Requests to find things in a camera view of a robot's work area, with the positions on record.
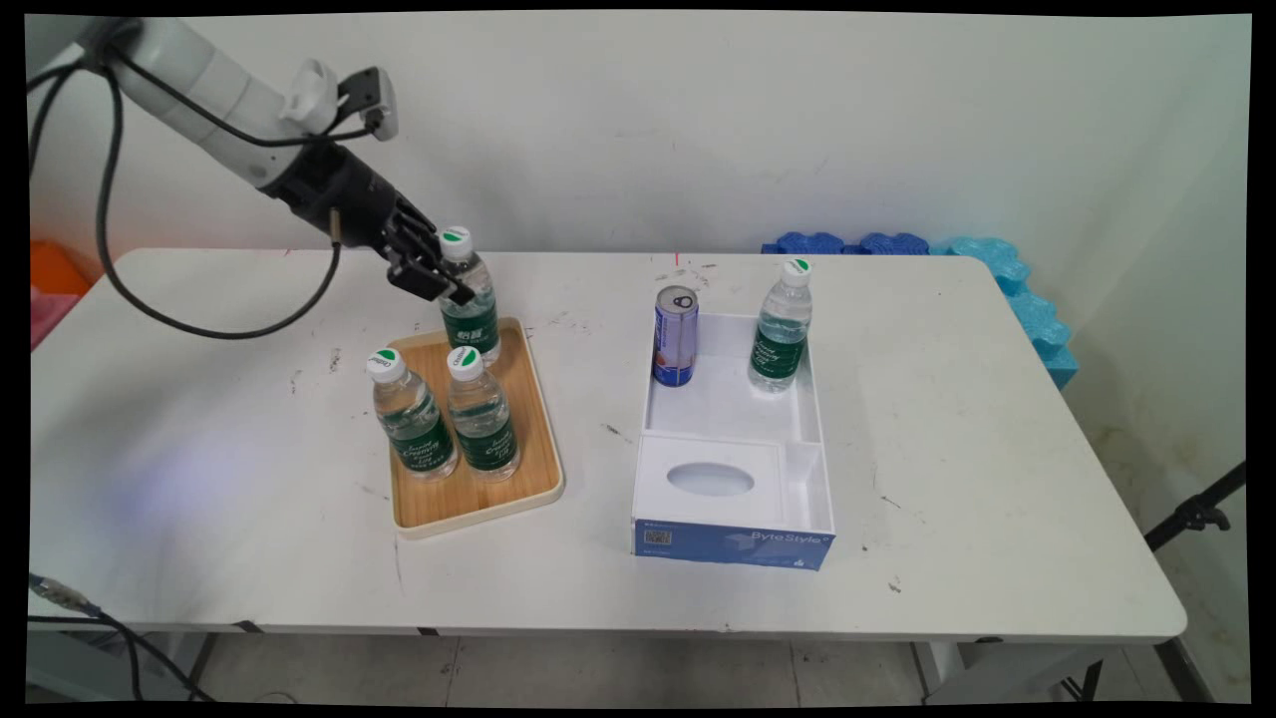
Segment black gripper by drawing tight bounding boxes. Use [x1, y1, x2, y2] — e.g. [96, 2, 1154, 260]
[259, 143, 478, 307]

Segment green label water bottle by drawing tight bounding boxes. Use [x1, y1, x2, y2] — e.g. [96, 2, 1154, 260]
[748, 257, 814, 396]
[436, 226, 502, 367]
[364, 347, 461, 484]
[445, 345, 522, 484]

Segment wooden tray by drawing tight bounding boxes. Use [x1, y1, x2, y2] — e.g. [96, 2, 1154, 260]
[385, 317, 567, 541]

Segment blue drink can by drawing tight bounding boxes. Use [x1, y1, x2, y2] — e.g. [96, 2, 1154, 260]
[652, 286, 701, 389]

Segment orange object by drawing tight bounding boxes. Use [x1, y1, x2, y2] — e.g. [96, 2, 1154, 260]
[29, 240, 107, 297]

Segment pink object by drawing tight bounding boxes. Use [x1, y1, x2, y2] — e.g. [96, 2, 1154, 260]
[29, 287, 82, 351]

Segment white and blue cardboard box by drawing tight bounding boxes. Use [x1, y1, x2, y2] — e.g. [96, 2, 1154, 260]
[631, 311, 837, 572]

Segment light blue foam piece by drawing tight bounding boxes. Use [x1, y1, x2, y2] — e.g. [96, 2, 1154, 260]
[932, 236, 1081, 391]

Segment grey table leg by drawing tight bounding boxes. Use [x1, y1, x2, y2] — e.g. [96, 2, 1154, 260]
[910, 638, 1127, 705]

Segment black tripod leg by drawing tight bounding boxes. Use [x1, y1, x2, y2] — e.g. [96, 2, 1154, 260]
[1143, 461, 1249, 553]

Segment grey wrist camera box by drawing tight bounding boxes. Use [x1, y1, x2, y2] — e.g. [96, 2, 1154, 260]
[338, 66, 401, 142]

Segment thin black camera cable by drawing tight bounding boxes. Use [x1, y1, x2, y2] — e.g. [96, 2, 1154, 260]
[28, 45, 385, 179]

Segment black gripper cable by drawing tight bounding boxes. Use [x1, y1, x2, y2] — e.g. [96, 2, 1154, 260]
[95, 55, 345, 342]

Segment black cable with metal connector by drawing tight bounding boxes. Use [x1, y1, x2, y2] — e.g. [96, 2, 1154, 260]
[28, 572, 216, 705]

